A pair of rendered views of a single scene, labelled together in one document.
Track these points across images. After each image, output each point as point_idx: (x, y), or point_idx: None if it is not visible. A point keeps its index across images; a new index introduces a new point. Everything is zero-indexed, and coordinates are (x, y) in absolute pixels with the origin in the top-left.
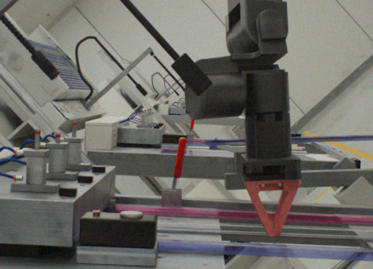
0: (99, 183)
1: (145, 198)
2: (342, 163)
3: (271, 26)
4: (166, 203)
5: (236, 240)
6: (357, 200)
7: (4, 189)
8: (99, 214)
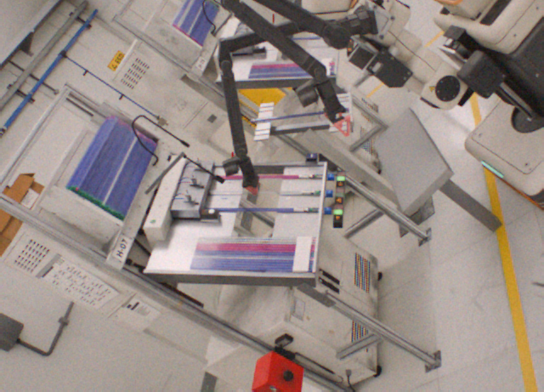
0: (206, 184)
1: None
2: None
3: (241, 154)
4: None
5: None
6: (308, 137)
7: (182, 201)
8: (204, 212)
